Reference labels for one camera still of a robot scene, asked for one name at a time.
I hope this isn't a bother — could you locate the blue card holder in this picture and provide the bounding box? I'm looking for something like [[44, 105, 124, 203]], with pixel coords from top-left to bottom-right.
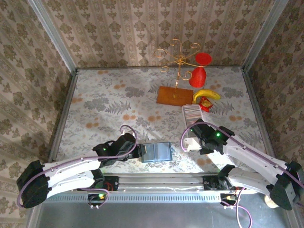
[[140, 142, 173, 163]]

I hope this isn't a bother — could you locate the white tray of cards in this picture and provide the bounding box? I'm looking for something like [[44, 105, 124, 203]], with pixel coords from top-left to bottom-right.
[[184, 106, 203, 125]]

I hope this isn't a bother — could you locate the red snack packet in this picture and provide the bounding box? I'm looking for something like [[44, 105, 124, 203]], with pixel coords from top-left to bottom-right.
[[198, 96, 213, 113]]

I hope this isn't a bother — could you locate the yellow banana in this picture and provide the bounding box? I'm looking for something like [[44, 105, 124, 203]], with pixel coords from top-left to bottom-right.
[[192, 89, 222, 104]]

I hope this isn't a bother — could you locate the red plastic goblet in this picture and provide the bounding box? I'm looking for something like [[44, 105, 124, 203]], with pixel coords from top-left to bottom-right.
[[189, 52, 212, 88]]

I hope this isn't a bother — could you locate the small controller board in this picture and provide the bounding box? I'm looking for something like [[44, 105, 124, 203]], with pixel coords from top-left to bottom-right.
[[219, 193, 239, 210], [87, 193, 107, 210]]

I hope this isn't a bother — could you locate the grey metal sheet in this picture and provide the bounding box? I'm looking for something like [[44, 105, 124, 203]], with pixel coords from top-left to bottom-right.
[[30, 201, 295, 228]]

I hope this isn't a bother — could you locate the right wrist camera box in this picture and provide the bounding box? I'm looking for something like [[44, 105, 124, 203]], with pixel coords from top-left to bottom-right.
[[184, 137, 202, 152]]

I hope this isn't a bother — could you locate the aluminium frame rail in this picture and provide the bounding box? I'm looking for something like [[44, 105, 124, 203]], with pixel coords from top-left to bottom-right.
[[47, 173, 269, 193]]

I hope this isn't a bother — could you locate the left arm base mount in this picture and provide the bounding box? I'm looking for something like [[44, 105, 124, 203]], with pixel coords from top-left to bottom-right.
[[94, 175, 119, 192]]

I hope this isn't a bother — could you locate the gold wire stand wooden base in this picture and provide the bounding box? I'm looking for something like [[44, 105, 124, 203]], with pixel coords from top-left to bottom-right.
[[153, 38, 201, 107]]

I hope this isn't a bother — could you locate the slotted grey cable duct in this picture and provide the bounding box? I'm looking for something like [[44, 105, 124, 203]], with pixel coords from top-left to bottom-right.
[[45, 191, 223, 203]]

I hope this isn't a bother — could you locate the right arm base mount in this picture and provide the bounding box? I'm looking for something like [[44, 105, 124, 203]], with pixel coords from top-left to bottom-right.
[[203, 175, 238, 191]]

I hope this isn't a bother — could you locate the aluminium side rail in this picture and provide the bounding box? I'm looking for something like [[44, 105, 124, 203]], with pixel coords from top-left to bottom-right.
[[47, 68, 79, 164], [241, 66, 277, 159]]

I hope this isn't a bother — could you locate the aluminium corner post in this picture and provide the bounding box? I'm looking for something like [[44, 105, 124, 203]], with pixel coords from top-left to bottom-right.
[[28, 0, 79, 73], [241, 0, 290, 72]]

